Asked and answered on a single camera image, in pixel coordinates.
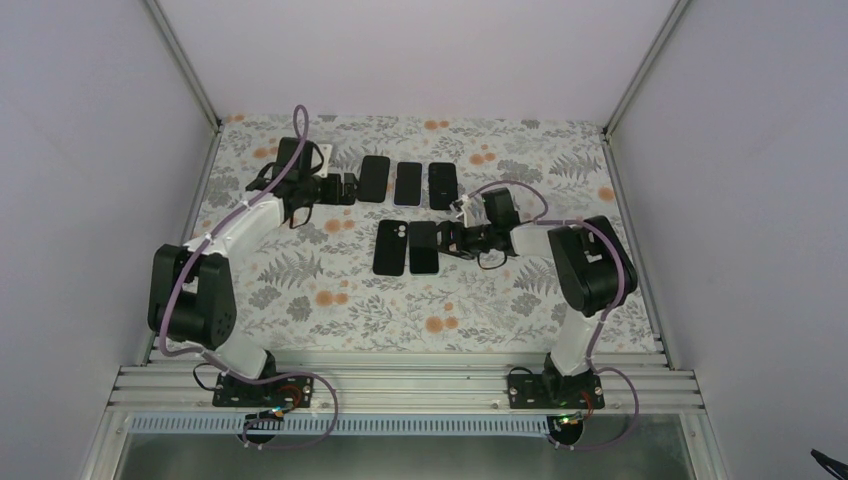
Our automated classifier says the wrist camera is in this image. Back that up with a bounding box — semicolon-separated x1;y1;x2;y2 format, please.
311;143;334;178
451;193;489;228

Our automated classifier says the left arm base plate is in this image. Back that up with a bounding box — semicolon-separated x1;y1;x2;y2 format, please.
212;374;315;410

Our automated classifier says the floral table mat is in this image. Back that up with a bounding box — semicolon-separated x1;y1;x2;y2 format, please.
232;115;622;353

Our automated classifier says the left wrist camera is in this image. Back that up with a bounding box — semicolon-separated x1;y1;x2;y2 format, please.
311;143;334;178

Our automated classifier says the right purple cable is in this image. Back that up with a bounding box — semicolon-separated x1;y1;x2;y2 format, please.
463;180;641;453

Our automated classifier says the black phone middle row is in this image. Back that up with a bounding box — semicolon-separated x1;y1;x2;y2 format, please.
393;162;423;207

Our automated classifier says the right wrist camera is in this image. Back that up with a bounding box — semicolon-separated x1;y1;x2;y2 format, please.
451;193;489;228

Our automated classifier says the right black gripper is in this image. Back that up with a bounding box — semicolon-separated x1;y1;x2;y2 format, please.
420;220;497;260

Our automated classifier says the teal phone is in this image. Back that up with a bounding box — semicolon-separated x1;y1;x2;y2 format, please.
408;221;439;275

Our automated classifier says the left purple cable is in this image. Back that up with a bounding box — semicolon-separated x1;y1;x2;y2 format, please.
153;104;339;452

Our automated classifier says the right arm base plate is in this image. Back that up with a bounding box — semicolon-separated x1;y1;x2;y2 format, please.
506;367;605;410

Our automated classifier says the black phone left row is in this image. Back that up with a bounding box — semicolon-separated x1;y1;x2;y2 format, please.
357;155;391;203

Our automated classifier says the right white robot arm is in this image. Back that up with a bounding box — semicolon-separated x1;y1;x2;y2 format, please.
436;186;638;408

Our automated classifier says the black phone row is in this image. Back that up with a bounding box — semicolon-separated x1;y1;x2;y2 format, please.
428;162;458;211
357;155;391;203
393;162;423;207

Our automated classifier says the purple cable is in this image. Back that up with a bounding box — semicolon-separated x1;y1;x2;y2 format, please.
153;104;339;452
463;180;641;453

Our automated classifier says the grey slotted cable duct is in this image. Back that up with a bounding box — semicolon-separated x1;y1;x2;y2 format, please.
126;412;551;438

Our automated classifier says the black phone right row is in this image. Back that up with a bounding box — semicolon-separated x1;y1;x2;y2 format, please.
428;162;458;211

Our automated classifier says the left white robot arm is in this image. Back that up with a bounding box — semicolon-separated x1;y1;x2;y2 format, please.
147;137;359;405

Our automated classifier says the black phone case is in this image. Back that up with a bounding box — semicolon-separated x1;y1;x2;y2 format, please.
372;220;408;277

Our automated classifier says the aluminium rail frame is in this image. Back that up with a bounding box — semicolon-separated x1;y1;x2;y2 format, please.
107;351;704;414

